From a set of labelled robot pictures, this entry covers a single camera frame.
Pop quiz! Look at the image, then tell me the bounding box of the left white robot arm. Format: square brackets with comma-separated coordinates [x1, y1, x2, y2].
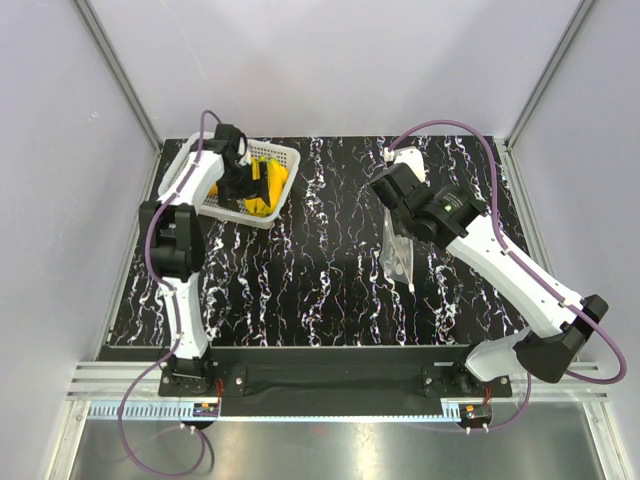
[139, 123, 271, 396]

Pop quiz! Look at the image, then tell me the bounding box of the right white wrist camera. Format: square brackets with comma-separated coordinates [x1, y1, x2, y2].
[383, 147, 426, 182]

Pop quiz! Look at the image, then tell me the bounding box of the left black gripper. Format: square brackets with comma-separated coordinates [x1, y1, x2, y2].
[218, 162, 270, 214]

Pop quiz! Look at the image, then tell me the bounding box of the clear zip top bag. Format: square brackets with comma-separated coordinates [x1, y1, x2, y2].
[379, 211, 415, 293]

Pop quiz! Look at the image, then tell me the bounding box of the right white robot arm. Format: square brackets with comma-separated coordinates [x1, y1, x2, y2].
[370, 163, 609, 397]

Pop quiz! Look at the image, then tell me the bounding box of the front aluminium frame rail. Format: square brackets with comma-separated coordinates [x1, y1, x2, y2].
[66, 362, 608, 411]

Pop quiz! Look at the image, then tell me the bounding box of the right aluminium frame post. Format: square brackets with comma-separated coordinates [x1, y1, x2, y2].
[504, 0, 599, 151]

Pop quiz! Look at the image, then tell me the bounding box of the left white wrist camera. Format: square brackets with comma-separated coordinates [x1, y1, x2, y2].
[236, 136, 251, 166]

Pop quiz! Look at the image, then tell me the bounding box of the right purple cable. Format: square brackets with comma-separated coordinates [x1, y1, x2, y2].
[388, 118, 629, 434]

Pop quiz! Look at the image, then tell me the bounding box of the aluminium frame post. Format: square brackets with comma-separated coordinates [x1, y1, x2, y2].
[504, 0, 599, 151]
[69, 0, 164, 151]

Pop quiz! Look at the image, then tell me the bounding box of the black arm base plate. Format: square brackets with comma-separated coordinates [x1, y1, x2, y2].
[159, 346, 512, 419]

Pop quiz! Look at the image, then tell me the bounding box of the white plastic perforated basket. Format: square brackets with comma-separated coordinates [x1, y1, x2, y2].
[157, 132, 301, 230]

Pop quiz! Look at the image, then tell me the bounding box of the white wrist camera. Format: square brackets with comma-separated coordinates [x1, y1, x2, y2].
[236, 136, 251, 166]
[383, 147, 426, 182]

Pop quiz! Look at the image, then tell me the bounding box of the yellow banana bunch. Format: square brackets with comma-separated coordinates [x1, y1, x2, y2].
[208, 156, 289, 217]

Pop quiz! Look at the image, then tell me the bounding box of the left aluminium frame post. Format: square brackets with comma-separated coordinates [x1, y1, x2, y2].
[69, 0, 164, 151]

